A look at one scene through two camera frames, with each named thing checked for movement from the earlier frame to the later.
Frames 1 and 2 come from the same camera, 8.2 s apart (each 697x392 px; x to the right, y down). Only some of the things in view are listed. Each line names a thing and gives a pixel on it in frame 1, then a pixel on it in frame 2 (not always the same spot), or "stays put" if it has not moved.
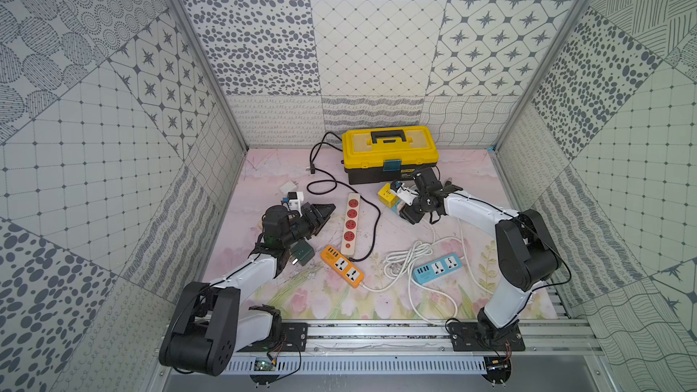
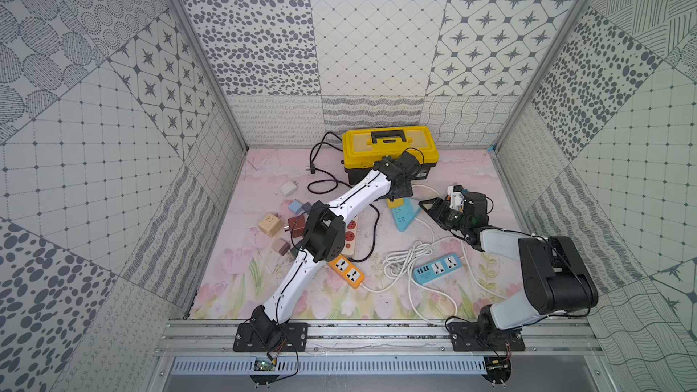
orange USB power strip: [341, 266] stays put
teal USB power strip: [436, 268] stays put
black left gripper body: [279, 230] → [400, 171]
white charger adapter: [288, 187] stays put
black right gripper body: [417, 210] → [448, 218]
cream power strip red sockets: [349, 235] stays put
